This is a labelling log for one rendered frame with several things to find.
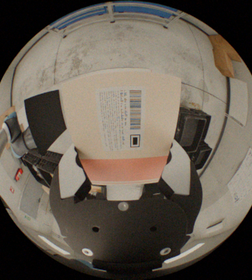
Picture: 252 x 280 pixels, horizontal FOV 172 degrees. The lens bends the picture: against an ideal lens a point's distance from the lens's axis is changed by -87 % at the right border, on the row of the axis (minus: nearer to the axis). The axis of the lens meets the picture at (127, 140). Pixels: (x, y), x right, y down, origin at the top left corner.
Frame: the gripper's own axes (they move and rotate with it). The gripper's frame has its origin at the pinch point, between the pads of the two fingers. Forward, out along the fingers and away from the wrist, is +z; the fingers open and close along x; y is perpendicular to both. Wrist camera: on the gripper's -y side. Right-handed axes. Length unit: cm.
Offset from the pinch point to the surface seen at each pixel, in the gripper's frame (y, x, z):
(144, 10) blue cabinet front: -140, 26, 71
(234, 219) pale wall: 153, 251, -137
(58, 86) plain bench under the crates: -16, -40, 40
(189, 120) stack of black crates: 18, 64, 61
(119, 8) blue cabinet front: -140, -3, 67
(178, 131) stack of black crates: 29, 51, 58
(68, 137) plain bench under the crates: 22, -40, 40
